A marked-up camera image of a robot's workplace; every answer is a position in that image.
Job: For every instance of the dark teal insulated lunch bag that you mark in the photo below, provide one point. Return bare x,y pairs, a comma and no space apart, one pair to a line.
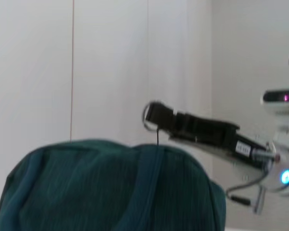
98,187

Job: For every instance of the white robot head camera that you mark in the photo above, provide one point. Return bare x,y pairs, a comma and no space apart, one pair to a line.
279,98

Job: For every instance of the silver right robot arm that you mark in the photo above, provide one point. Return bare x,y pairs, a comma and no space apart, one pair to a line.
281,168

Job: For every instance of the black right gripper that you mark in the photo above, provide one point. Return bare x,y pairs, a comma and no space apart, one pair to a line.
219,137

